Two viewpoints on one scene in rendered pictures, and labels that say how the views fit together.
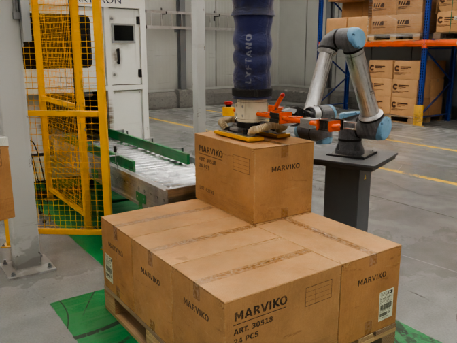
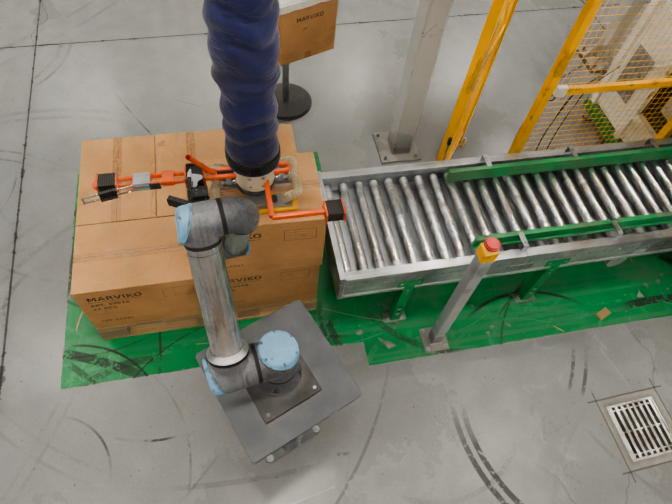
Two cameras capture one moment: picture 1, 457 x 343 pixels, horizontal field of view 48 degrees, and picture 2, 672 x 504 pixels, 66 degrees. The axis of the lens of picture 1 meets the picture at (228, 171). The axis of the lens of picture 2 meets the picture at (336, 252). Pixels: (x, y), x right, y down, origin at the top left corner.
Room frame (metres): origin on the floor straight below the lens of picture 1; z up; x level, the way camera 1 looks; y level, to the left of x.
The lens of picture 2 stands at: (3.68, -1.41, 2.80)
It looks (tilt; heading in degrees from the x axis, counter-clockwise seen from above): 58 degrees down; 106
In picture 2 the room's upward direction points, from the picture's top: 9 degrees clockwise
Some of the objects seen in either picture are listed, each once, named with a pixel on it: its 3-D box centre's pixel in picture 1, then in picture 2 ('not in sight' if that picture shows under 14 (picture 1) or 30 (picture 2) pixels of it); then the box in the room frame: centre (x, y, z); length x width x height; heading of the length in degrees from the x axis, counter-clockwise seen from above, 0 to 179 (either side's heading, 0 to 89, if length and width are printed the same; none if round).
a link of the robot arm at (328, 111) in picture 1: (324, 113); not in sight; (2.87, -0.53, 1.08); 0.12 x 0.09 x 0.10; 125
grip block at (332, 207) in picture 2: not in sight; (334, 210); (3.29, -0.18, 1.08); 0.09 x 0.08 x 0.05; 125
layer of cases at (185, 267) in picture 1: (239, 266); (199, 219); (2.46, -0.05, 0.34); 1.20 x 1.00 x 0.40; 35
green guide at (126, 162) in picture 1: (90, 150); (570, 157); (4.29, 1.17, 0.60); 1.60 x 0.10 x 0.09; 35
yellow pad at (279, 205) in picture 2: (264, 129); (258, 202); (2.95, -0.21, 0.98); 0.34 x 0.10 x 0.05; 35
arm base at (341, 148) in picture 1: (349, 145); (278, 368); (3.34, -0.80, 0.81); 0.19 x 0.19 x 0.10
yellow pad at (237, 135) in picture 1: (237, 132); not in sight; (2.84, -0.05, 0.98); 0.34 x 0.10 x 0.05; 35
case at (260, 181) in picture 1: (251, 171); (256, 215); (2.89, -0.13, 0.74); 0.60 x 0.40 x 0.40; 34
